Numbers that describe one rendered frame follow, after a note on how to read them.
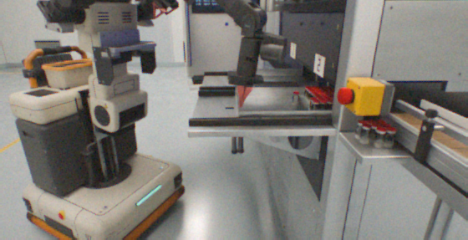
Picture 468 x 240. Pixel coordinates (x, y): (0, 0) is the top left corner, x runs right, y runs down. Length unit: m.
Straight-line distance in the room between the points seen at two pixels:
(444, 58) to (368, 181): 0.37
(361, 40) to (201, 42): 1.09
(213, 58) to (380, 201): 1.16
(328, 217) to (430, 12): 0.61
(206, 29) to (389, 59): 1.11
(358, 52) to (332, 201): 0.43
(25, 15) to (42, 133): 6.10
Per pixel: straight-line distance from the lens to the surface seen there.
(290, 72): 1.37
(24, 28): 7.57
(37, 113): 1.49
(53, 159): 1.57
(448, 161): 0.64
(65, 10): 1.19
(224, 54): 1.67
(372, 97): 0.66
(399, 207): 1.00
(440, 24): 0.82
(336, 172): 0.83
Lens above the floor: 1.18
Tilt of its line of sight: 20 degrees down
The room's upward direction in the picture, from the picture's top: straight up
